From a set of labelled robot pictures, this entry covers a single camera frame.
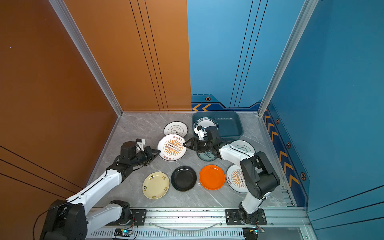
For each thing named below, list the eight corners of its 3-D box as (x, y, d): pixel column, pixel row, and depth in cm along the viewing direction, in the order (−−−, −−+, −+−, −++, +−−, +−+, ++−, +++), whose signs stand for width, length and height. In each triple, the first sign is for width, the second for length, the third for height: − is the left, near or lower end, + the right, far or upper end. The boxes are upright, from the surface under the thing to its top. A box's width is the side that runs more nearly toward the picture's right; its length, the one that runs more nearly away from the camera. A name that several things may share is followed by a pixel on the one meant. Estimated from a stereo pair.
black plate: (170, 191, 83) (169, 190, 82) (172, 166, 93) (172, 165, 91) (196, 191, 83) (196, 190, 82) (196, 166, 93) (196, 165, 91)
